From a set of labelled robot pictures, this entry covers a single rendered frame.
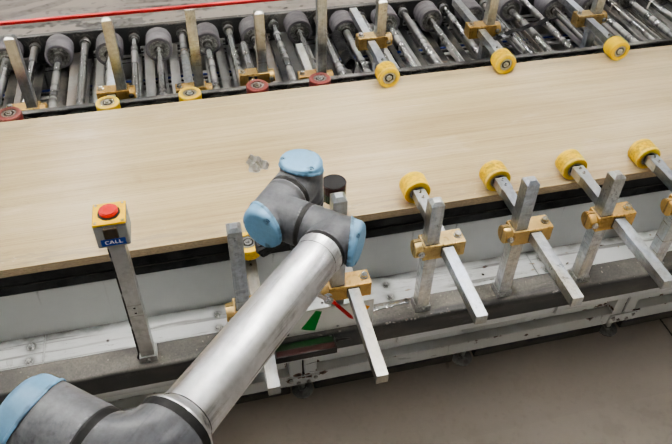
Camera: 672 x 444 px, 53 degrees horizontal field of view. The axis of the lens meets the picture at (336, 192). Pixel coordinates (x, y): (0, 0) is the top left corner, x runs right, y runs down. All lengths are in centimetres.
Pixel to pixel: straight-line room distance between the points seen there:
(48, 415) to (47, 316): 115
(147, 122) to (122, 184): 32
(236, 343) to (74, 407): 23
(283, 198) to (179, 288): 79
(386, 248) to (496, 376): 88
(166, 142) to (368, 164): 65
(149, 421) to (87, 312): 118
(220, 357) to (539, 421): 183
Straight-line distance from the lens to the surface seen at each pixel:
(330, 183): 160
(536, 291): 208
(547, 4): 336
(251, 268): 187
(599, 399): 280
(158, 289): 201
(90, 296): 202
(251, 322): 104
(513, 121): 237
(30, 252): 197
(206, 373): 98
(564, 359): 286
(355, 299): 176
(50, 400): 96
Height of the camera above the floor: 222
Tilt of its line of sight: 41 degrees down
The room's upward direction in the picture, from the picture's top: 1 degrees clockwise
